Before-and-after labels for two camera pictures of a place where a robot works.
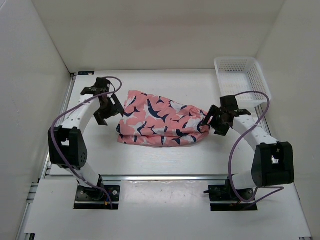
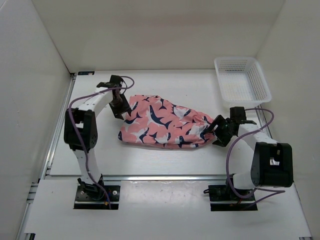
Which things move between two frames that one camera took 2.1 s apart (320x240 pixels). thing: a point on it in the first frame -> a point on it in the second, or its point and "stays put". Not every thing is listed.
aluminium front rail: [164, 177] stays put
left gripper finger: [100, 117] -> [117, 112]
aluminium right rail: [260, 111] stays put
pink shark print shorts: [150, 120] stays put
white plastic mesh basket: [237, 75] stays put
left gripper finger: [118, 104] -> [126, 104]
